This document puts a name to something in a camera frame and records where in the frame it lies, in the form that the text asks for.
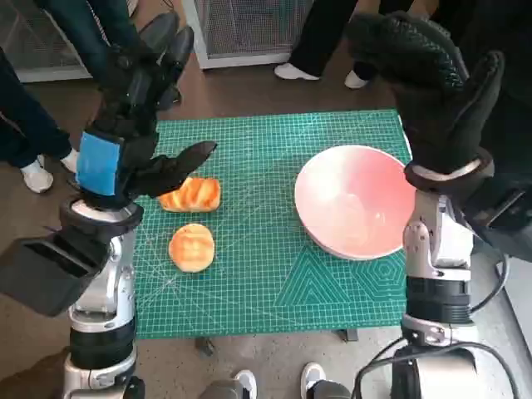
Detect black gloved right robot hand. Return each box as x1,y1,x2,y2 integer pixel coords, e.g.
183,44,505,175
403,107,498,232
347,10,506,174

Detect round toy bread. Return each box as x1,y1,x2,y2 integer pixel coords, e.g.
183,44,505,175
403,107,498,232
168,223,216,274

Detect white shoe with grey leg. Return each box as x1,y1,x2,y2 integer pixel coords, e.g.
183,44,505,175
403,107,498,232
199,368,259,399
300,361,354,399

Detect long striped toy bread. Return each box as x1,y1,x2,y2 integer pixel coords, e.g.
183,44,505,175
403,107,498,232
157,176,222,214

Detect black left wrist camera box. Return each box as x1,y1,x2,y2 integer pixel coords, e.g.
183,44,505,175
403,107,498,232
0,234,113,317

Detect white framed mesh cabinet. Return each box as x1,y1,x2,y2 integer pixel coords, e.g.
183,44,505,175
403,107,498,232
0,0,92,83
194,0,317,70

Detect green cutting mat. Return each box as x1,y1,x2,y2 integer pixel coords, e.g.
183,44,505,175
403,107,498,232
132,108,412,340

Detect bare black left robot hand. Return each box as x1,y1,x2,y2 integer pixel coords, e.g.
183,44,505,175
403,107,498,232
76,12,219,208

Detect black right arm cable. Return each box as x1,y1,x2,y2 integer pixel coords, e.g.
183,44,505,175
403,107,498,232
468,249,510,317
352,338,520,399

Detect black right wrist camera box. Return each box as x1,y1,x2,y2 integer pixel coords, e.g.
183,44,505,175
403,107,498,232
461,182,532,263

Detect pink bowl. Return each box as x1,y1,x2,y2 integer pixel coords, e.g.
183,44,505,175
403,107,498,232
293,144,418,262

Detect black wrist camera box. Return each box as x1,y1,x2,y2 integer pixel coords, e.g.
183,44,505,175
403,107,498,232
461,182,532,263
0,234,113,317

